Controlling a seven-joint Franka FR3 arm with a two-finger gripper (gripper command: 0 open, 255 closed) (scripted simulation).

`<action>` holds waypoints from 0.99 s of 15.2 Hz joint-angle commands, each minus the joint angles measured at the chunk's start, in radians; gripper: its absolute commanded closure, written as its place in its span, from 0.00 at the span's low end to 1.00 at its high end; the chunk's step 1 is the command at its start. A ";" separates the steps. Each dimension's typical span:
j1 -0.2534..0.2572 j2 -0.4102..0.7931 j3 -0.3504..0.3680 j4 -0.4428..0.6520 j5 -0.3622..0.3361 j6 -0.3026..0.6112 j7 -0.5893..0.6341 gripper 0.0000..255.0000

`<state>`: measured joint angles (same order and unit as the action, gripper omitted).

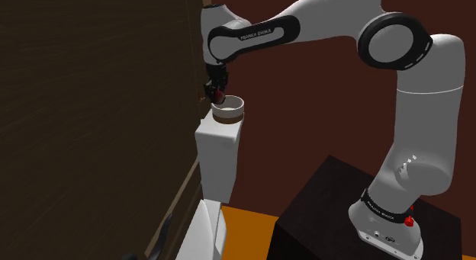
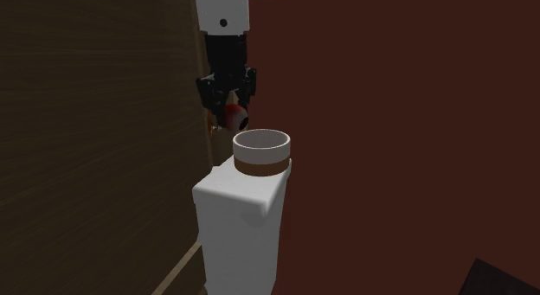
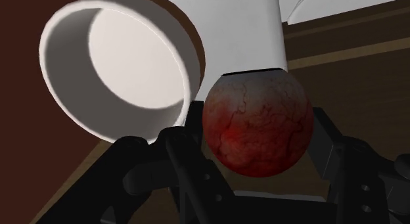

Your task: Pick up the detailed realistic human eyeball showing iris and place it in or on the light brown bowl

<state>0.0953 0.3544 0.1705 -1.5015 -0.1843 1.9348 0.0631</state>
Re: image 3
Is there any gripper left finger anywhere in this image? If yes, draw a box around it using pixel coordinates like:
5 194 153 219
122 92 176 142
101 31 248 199
35 101 237 224

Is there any white round cup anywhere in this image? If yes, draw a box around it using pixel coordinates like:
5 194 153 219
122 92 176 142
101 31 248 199
38 0 202 145

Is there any red veined white ball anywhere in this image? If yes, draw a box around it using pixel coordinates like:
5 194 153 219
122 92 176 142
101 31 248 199
202 68 315 178

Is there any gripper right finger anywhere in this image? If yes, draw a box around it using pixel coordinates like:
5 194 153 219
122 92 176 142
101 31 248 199
306 106 410 224

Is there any brown wooden table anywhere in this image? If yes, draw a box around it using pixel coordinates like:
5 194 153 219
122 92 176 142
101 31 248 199
30 0 410 224

